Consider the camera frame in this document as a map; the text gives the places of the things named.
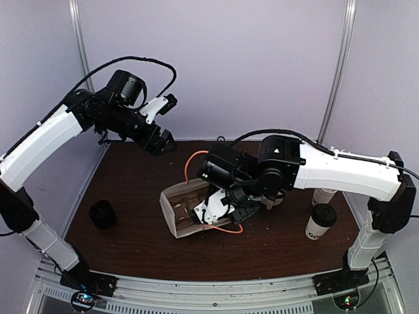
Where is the right aluminium wall post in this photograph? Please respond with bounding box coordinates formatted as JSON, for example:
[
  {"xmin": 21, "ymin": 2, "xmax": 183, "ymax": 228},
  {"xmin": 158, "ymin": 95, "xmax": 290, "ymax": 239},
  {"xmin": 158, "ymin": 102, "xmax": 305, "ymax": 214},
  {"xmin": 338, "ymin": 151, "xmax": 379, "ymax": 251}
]
[{"xmin": 317, "ymin": 0, "xmax": 357, "ymax": 144}]

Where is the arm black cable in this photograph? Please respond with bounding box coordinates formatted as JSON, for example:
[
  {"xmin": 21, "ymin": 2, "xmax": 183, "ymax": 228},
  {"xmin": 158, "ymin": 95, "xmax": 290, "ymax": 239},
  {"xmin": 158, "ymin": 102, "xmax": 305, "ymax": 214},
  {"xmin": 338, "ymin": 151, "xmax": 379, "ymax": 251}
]
[
  {"xmin": 32, "ymin": 56, "xmax": 177, "ymax": 131},
  {"xmin": 228, "ymin": 129, "xmax": 419, "ymax": 292}
]

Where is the aluminium wall post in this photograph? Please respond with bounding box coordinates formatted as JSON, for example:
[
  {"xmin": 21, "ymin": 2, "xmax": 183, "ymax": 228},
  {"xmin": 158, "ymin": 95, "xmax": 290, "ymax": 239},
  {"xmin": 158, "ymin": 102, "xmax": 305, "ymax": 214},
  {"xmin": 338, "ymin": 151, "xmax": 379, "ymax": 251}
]
[
  {"xmin": 317, "ymin": 0, "xmax": 357, "ymax": 144},
  {"xmin": 68, "ymin": 0, "xmax": 90, "ymax": 77}
]

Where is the stack of black cup lids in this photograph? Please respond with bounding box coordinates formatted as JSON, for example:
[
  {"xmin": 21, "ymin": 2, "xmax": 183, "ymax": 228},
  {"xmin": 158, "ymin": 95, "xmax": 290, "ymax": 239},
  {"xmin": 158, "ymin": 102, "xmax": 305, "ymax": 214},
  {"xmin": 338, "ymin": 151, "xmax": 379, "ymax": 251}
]
[{"xmin": 88, "ymin": 200, "xmax": 117, "ymax": 230}]

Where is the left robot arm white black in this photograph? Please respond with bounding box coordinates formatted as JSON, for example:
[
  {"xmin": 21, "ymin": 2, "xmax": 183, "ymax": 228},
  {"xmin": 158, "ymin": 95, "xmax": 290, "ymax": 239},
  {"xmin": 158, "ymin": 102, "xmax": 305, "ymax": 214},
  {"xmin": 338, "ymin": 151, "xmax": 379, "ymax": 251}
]
[{"xmin": 1, "ymin": 70, "xmax": 177, "ymax": 290}]

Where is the aluminium front rail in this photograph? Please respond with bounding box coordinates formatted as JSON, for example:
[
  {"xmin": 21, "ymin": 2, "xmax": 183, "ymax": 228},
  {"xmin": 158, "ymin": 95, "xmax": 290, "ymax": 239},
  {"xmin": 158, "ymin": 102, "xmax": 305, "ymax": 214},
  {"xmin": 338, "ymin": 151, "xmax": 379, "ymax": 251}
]
[{"xmin": 32, "ymin": 251, "xmax": 402, "ymax": 314}]

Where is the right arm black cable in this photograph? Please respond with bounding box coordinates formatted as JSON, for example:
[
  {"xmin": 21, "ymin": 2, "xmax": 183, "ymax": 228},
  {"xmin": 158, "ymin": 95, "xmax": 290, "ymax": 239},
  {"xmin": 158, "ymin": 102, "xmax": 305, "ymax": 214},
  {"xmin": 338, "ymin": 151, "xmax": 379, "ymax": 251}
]
[{"xmin": 228, "ymin": 129, "xmax": 419, "ymax": 292}]

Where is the white paper takeout bag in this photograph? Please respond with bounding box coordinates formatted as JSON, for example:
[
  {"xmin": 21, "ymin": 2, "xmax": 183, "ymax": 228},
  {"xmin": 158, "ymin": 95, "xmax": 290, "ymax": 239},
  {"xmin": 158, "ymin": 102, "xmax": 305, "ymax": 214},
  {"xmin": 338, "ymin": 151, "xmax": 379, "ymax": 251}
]
[{"xmin": 159, "ymin": 150, "xmax": 245, "ymax": 239}]

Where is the left aluminium wall post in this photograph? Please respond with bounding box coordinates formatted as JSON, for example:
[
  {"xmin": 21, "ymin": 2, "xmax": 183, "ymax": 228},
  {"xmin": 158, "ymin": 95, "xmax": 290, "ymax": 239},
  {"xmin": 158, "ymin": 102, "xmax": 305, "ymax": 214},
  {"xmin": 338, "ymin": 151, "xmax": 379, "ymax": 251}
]
[{"xmin": 68, "ymin": 0, "xmax": 90, "ymax": 77}]

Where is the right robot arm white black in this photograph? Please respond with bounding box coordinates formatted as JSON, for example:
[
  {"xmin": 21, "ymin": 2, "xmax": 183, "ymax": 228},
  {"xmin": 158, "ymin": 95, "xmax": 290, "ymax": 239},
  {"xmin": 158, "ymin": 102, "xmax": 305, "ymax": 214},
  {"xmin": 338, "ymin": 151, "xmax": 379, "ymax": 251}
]
[{"xmin": 192, "ymin": 130, "xmax": 416, "ymax": 293}]

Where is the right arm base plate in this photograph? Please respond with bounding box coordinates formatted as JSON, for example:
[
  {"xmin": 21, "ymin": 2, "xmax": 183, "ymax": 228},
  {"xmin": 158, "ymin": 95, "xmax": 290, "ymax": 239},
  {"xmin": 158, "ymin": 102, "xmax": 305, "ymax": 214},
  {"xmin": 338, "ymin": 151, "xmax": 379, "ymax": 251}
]
[{"xmin": 313, "ymin": 270, "xmax": 369, "ymax": 296}]

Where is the paper cup holding straws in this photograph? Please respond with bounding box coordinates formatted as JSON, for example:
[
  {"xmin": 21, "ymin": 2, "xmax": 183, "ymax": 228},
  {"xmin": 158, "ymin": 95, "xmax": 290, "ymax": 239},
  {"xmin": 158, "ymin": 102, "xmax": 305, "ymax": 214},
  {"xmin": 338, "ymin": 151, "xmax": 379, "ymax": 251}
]
[{"xmin": 311, "ymin": 188, "xmax": 337, "ymax": 206}]

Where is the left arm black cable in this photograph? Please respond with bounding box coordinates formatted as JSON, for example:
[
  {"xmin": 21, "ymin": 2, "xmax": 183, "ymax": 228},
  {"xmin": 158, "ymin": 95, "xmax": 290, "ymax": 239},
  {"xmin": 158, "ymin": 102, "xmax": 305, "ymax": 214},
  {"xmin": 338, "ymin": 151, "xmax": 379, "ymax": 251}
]
[{"xmin": 32, "ymin": 56, "xmax": 177, "ymax": 131}]

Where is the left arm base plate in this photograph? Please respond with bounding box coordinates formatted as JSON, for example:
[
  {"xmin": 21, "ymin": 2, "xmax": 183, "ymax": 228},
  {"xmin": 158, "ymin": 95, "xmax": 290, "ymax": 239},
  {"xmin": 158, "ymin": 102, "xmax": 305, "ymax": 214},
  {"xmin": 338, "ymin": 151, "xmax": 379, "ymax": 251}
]
[{"xmin": 60, "ymin": 271, "xmax": 118, "ymax": 297}]

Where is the cream ribbed ceramic mug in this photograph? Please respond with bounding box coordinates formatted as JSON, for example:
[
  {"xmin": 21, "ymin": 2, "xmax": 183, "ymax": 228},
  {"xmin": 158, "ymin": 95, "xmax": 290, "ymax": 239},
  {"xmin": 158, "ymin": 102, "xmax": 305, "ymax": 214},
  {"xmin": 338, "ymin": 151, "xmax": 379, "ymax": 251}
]
[{"xmin": 263, "ymin": 192, "xmax": 285, "ymax": 210}]

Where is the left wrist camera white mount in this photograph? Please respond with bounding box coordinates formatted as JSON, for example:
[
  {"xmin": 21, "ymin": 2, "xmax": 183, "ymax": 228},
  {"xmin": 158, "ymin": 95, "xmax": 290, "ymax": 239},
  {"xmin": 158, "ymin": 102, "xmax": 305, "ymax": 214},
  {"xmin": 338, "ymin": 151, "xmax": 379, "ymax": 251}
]
[{"xmin": 139, "ymin": 94, "xmax": 177, "ymax": 124}]

